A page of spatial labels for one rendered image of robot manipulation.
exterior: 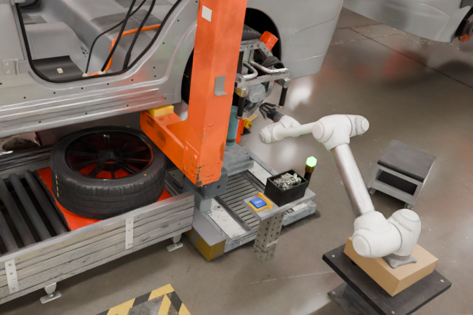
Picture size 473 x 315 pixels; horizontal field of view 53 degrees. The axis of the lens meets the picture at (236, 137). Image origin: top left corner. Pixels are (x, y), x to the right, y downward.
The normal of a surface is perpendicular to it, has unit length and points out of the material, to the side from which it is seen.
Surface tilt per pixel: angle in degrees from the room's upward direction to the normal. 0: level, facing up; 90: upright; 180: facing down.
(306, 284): 0
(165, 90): 90
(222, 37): 90
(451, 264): 0
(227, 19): 90
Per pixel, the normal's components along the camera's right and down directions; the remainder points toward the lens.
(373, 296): 0.14, -0.84
